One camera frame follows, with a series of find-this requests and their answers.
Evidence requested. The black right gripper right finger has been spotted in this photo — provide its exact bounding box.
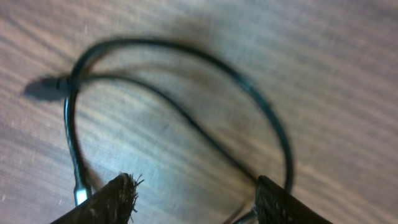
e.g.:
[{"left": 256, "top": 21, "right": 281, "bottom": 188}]
[{"left": 255, "top": 175, "right": 331, "bottom": 224}]

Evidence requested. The black USB cable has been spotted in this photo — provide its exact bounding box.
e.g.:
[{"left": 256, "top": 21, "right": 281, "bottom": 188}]
[{"left": 23, "top": 37, "right": 295, "bottom": 224}]

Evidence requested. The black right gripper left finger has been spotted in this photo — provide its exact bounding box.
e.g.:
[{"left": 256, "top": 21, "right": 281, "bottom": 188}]
[{"left": 51, "top": 173, "right": 139, "bottom": 224}]

